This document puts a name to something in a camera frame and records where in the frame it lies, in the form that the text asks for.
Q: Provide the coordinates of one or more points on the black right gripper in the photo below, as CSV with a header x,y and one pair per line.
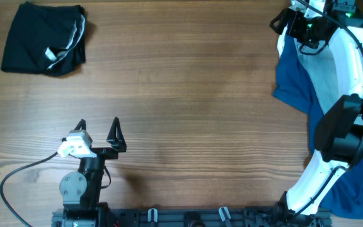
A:
x,y
293,23

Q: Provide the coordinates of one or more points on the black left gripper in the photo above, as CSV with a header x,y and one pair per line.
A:
x,y
118,142

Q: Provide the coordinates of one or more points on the black shorts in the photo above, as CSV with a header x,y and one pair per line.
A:
x,y
45,40

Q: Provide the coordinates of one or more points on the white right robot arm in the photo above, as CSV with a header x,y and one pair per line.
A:
x,y
338,136

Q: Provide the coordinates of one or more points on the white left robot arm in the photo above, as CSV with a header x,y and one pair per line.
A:
x,y
80,190

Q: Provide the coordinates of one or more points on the light blue denim shorts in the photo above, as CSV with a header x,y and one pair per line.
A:
x,y
322,72

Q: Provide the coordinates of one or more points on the blue t-shirt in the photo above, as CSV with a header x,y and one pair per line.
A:
x,y
294,87

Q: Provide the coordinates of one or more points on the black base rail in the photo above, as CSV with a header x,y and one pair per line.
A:
x,y
248,217

